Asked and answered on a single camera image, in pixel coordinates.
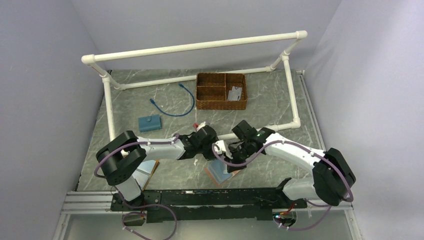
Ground brown wicker divided basket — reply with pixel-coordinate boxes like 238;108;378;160
195;72;248;110

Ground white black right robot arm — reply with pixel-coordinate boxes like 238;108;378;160
211;120;356;208

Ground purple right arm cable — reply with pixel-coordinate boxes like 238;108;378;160
211;139;355;232

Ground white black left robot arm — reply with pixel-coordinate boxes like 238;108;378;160
94;125;219;210

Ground aluminium extrusion rail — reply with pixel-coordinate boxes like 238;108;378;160
53;191;363;240

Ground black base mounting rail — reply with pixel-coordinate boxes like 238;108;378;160
110;187;307;223

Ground grey cards in basket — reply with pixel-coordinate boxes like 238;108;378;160
227;86;243;101

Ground blue ethernet cable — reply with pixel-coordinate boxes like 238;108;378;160
149;83;196;118

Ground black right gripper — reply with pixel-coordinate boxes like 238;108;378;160
224;139;254;173

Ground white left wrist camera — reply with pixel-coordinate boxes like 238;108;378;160
193;121;210;132

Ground white PVC pipe frame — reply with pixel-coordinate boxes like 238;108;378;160
81;30;308;140

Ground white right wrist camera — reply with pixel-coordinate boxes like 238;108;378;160
211;140;233;161

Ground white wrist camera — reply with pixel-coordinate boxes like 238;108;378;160
211;140;233;161
193;121;210;132

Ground blue leather card holder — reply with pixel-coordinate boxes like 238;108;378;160
138;114;162;133

